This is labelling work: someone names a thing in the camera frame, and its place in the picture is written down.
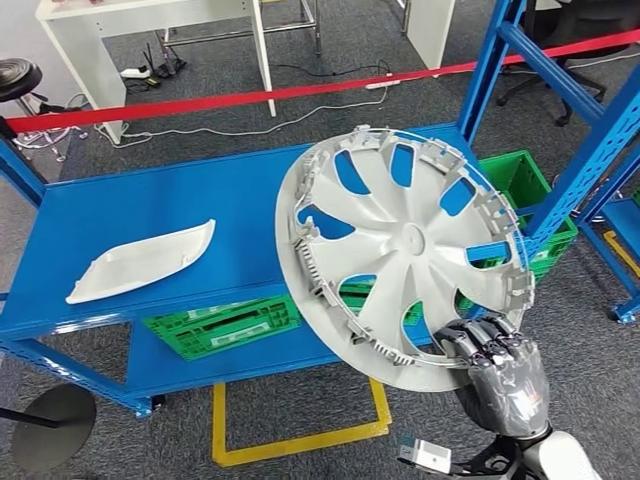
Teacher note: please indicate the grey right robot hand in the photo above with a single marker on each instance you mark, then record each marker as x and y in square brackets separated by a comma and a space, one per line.
[510, 391]

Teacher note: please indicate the black router with antennas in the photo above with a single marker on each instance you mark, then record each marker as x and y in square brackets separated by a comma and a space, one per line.
[164, 66]

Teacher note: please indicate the blue metal shelf rack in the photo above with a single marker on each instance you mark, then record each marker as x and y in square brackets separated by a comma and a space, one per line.
[623, 212]
[150, 218]

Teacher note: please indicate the red barrier belt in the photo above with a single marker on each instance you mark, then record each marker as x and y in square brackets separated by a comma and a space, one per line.
[200, 102]

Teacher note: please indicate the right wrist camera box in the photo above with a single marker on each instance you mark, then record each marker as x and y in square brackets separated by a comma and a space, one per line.
[425, 456]

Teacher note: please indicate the black stanchion base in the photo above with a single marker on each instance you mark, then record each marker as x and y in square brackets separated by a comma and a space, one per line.
[55, 430]

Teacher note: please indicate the black office chair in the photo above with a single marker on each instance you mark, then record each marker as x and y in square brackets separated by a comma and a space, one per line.
[590, 20]

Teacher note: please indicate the steel tube frame table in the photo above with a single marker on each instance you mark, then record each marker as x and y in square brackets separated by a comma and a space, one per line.
[317, 30]

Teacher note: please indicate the white desk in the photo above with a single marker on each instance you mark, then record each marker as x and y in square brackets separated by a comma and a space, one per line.
[430, 30]
[84, 60]

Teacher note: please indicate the white power strip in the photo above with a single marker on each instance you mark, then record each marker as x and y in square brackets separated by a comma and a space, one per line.
[383, 83]
[135, 73]

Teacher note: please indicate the white plastic trim part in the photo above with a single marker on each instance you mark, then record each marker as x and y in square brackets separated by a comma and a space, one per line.
[135, 265]

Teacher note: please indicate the silver wheel cover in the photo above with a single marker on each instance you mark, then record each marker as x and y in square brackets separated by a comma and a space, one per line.
[415, 238]

